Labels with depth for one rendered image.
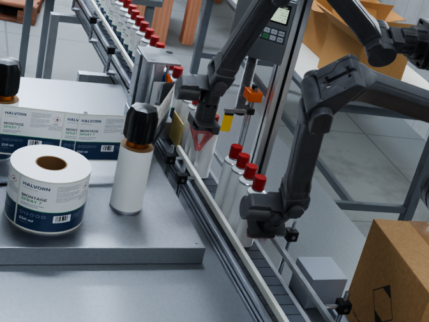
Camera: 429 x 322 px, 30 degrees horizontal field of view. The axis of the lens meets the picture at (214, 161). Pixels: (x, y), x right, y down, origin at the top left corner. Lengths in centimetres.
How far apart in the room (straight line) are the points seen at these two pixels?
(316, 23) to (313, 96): 280
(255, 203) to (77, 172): 46
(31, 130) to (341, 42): 204
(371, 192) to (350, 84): 332
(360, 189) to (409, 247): 295
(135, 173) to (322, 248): 61
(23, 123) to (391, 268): 105
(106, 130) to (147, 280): 49
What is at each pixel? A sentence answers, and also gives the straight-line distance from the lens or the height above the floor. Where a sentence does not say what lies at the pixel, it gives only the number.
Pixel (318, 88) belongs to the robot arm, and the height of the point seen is 148.
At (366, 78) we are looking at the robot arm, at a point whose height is 152.
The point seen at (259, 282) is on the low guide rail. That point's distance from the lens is 196.
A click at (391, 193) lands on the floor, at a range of 489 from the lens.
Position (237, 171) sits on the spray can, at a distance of 215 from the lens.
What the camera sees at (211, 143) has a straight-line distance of 237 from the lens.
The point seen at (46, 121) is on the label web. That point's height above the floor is 103.
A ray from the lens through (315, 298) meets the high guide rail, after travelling 187.
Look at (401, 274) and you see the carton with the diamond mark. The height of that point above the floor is 109.
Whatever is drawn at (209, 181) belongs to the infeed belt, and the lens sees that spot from 242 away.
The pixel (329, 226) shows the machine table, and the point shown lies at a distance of 247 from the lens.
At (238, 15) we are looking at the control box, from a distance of 226.
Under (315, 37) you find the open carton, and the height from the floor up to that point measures 86.
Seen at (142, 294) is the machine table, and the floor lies 83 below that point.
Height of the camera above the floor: 196
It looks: 25 degrees down
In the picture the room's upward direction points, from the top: 14 degrees clockwise
